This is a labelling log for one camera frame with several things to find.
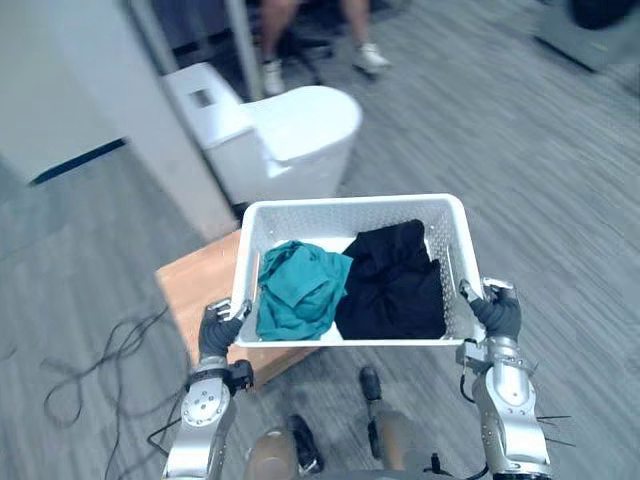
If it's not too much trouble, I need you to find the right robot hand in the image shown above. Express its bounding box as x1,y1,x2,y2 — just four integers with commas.
458,277,523,343

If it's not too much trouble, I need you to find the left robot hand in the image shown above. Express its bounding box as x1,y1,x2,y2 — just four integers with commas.
198,297,254,360

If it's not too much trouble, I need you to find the teal garment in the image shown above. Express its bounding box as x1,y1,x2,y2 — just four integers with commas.
255,239,354,343

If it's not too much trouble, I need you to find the black garment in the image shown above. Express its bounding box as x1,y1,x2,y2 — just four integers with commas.
333,218,448,342

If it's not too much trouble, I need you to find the white plastic laundry basket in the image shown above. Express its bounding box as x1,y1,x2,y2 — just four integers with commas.
230,193,486,350

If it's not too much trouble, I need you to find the grey washing machine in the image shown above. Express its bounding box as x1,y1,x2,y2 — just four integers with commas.
530,0,640,74

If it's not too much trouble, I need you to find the wooden low table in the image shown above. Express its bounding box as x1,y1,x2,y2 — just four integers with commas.
154,228,321,389

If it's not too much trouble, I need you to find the white toilet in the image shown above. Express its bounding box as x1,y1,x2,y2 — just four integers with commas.
162,61,364,206

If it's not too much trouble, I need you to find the black office chair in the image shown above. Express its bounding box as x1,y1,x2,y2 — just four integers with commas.
279,14,336,86

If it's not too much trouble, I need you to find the person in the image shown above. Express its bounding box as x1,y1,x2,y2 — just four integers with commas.
258,0,393,96

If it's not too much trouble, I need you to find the black floor cable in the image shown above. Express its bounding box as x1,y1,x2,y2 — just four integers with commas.
41,305,187,457

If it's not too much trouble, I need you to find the grey metal post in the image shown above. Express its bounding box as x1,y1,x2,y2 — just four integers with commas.
227,0,265,101

